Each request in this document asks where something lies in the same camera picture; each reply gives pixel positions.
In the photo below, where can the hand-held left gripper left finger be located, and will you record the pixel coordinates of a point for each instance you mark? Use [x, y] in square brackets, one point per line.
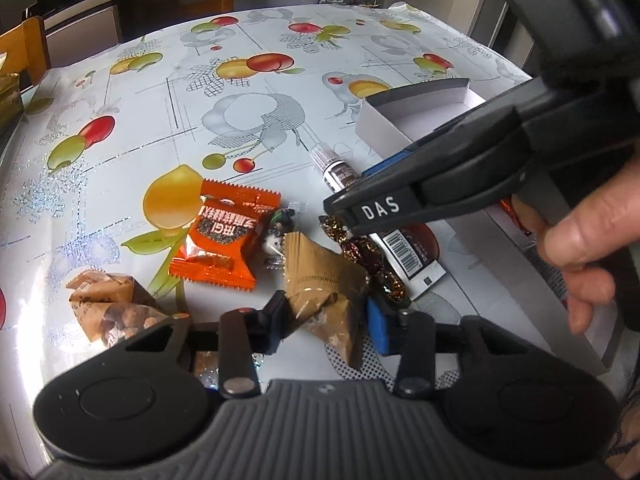
[274, 320]

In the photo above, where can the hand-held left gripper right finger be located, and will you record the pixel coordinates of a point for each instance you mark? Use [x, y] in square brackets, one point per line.
[382, 327]

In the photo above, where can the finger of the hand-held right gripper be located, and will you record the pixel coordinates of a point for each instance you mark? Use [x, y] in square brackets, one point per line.
[390, 162]
[380, 207]

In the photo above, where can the white cardboard box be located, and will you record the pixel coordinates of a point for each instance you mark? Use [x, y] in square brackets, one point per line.
[380, 125]

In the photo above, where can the brown foil candy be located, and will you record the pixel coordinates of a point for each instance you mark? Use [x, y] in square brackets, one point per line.
[360, 252]
[392, 282]

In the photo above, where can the brown tube snack packet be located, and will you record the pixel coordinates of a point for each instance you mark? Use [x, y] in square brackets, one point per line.
[410, 260]

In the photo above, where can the brown triangular snack packet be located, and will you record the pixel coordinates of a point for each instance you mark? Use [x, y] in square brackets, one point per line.
[320, 275]

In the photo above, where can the small panda candy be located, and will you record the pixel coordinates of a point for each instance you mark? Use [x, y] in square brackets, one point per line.
[275, 240]

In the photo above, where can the orange snack packet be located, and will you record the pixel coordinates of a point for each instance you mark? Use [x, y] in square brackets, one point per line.
[225, 240]
[512, 210]

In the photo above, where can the peanut snack packet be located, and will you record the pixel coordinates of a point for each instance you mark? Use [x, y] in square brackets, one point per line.
[107, 302]

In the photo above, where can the person's right hand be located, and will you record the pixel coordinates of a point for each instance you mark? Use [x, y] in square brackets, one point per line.
[580, 240]

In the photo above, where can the fruit print tablecloth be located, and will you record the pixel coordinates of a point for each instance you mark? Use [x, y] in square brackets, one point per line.
[150, 110]

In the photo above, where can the person's patterned clothing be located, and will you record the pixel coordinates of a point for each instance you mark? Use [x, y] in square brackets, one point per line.
[631, 435]

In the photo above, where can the grey cabinet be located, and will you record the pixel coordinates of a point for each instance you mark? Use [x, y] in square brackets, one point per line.
[85, 35]

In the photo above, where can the golden tissue box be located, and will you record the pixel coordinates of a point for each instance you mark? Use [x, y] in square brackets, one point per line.
[9, 102]

